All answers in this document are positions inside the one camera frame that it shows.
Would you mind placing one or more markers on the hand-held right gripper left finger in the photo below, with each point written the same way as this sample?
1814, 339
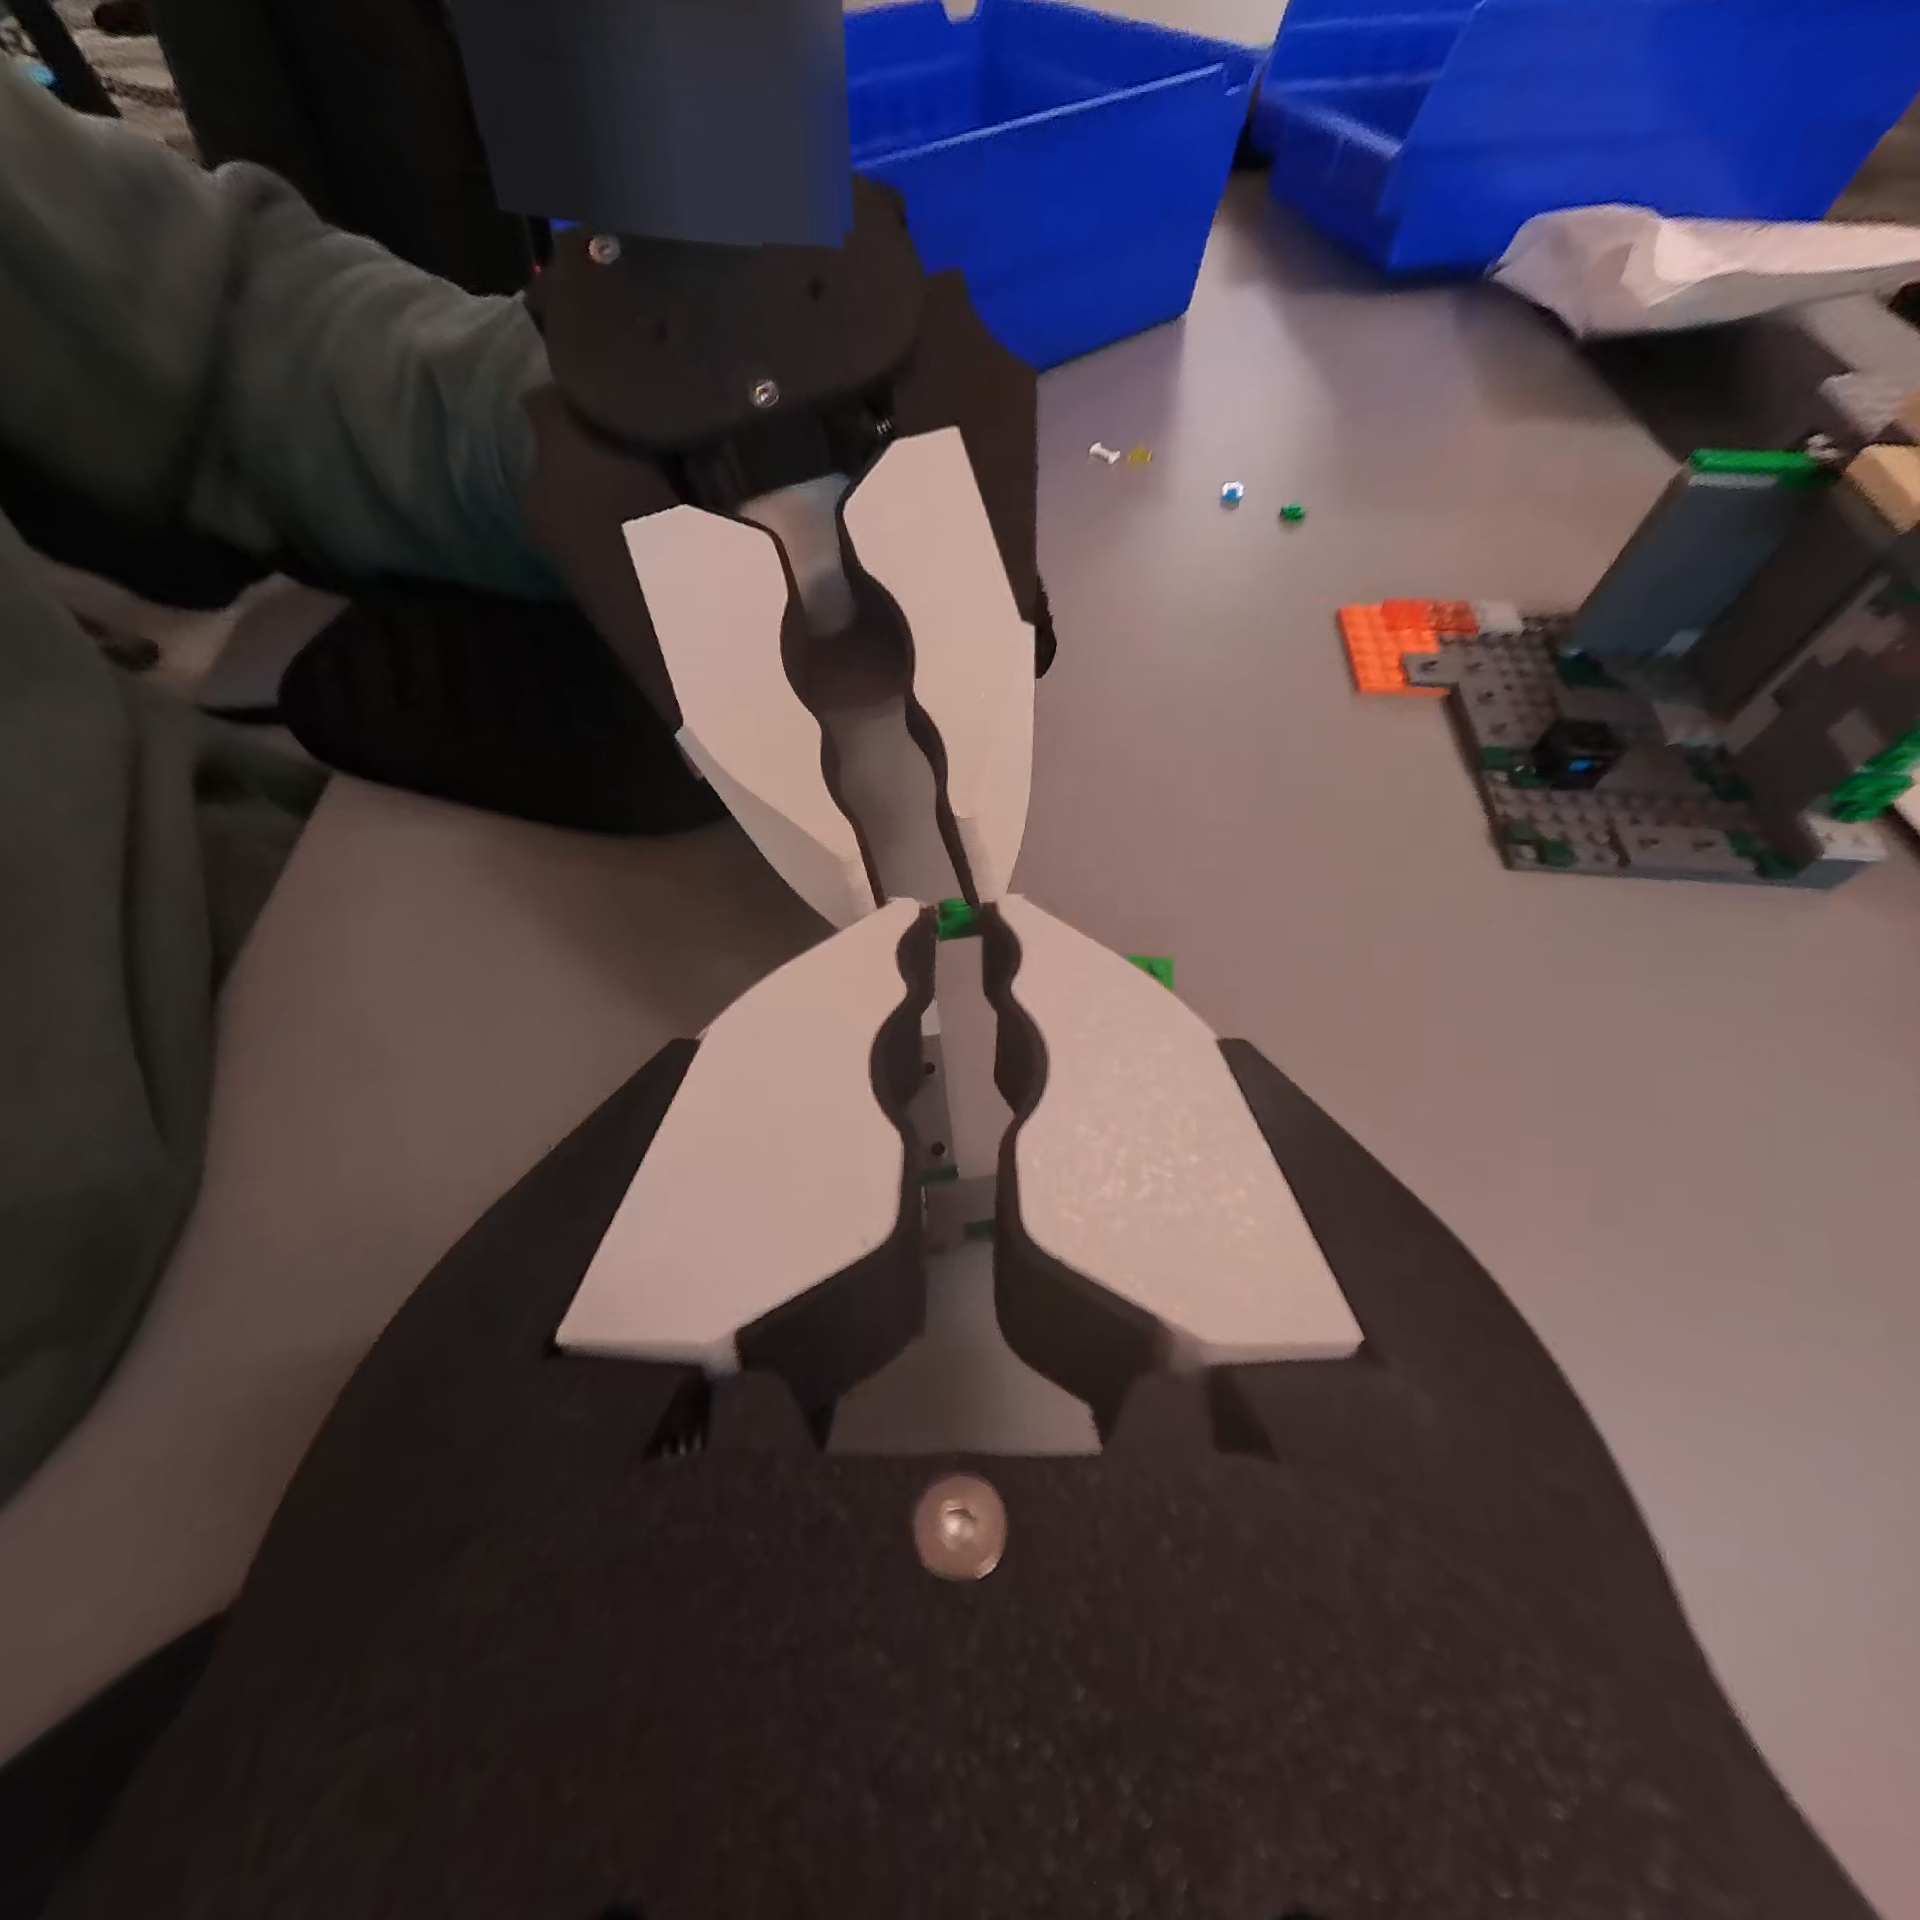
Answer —
737, 1186

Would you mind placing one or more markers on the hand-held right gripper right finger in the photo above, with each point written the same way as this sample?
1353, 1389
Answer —
1187, 1186

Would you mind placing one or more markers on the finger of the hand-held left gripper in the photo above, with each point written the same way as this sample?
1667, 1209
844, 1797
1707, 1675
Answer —
737, 662
962, 601

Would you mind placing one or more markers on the bright green corner plate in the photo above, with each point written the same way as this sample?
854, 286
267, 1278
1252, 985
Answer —
956, 915
1151, 968

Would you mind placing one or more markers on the grey white brick column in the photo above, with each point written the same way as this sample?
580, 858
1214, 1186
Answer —
951, 1125

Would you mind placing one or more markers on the person's left forearm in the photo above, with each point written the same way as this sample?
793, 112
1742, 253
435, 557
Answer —
271, 392

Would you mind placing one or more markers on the black quilted wrist rest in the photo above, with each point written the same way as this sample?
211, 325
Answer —
60, 1832
451, 721

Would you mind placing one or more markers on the orange brick plate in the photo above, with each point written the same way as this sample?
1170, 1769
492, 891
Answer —
1396, 645

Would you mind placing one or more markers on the grey green brick tower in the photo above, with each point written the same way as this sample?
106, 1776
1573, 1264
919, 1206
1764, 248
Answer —
1710, 721

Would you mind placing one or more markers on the white crumpled bag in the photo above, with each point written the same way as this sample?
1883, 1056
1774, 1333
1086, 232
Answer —
1710, 270

